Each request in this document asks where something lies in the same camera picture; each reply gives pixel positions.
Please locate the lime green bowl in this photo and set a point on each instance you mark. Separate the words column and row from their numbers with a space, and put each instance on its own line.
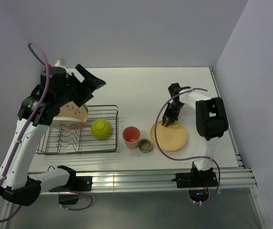
column 101, row 129

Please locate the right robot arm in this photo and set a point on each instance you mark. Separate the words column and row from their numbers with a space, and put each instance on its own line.
column 211, row 119

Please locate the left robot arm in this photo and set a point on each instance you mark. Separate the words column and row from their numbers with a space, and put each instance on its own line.
column 57, row 87

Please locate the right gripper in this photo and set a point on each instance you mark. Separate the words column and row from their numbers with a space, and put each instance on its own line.
column 168, row 115

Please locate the pink plastic cup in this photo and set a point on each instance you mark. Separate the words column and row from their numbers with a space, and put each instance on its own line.
column 131, row 136

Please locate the aluminium table edge rail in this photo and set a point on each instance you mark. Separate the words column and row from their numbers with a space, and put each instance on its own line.
column 159, row 180

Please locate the black wire dish rack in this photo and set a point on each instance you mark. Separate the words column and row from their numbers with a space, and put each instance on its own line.
column 79, row 140

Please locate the plain yellow bear plate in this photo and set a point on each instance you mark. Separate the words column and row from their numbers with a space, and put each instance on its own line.
column 171, row 138

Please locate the pink cream plate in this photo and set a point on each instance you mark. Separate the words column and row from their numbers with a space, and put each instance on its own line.
column 72, row 110
column 67, row 123

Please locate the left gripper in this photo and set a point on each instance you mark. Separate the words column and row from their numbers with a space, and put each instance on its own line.
column 90, row 81

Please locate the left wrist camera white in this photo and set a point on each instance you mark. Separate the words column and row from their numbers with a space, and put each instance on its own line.
column 61, row 63

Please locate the small speckled ceramic cup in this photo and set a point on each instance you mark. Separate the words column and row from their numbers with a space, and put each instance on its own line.
column 145, row 145

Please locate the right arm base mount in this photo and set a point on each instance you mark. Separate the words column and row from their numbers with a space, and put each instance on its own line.
column 200, row 182

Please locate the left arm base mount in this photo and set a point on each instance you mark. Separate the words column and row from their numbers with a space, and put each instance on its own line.
column 76, row 193

